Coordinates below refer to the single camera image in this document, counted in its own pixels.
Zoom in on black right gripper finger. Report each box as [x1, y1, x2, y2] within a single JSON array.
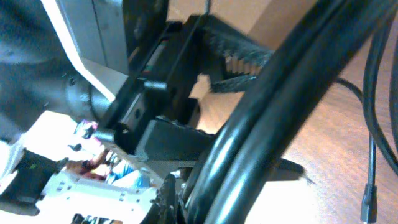
[[141, 174, 176, 224]]

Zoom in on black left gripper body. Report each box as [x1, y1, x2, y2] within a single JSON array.
[[96, 1, 212, 162]]

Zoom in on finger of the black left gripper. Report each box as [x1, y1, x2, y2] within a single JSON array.
[[201, 16, 274, 93]]

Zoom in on black usb cable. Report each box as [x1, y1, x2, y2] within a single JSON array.
[[182, 0, 398, 224]]

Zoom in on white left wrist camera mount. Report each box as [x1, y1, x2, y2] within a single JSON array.
[[1, 111, 162, 223]]

